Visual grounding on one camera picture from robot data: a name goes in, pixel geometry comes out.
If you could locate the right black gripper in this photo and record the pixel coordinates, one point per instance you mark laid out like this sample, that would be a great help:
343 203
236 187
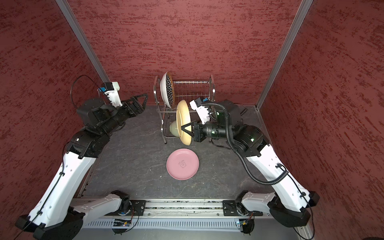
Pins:
198 132

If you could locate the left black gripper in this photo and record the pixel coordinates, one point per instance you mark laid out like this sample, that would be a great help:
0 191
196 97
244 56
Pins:
128 104

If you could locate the yellow bear plate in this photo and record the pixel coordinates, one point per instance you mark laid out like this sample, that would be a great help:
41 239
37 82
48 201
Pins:
182 118

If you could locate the white patterned deep plate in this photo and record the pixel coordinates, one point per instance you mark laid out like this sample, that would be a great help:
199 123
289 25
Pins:
167 90

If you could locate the pink bear plate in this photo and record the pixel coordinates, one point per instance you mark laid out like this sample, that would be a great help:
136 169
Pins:
182 164

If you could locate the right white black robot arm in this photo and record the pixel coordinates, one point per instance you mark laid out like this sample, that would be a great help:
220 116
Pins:
290 204

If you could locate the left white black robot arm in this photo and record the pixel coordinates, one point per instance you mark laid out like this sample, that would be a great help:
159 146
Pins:
53 218

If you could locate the pale green bowl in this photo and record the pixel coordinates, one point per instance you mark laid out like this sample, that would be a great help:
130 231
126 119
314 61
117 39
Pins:
174 129

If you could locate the right base circuit board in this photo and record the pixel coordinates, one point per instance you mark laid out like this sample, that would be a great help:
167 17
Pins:
246 226

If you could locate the base circuit board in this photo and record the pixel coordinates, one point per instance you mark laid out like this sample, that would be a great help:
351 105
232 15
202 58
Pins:
120 226
246 226

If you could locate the left base circuit board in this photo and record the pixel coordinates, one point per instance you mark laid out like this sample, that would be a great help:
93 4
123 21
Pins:
120 226

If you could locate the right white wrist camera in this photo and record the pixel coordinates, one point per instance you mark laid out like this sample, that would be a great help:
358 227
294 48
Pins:
202 111

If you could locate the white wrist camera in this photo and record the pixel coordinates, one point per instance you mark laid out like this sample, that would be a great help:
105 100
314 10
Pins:
202 111
111 90

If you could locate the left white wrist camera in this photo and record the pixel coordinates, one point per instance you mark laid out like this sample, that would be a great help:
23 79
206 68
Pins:
111 90

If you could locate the aluminium front rail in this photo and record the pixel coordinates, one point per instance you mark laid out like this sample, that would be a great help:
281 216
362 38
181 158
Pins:
204 214

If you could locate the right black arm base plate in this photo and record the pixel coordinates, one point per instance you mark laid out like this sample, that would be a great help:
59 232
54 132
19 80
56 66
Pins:
232 208

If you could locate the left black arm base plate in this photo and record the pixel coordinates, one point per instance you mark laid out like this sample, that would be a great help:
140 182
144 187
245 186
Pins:
138 207

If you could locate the left aluminium corner post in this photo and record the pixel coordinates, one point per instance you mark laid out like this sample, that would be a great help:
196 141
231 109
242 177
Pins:
79 33

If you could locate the aluminium corner post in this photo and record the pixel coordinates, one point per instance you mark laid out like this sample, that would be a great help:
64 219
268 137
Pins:
79 33
290 37

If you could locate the right aluminium corner post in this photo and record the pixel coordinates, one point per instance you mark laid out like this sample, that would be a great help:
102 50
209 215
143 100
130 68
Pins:
290 37

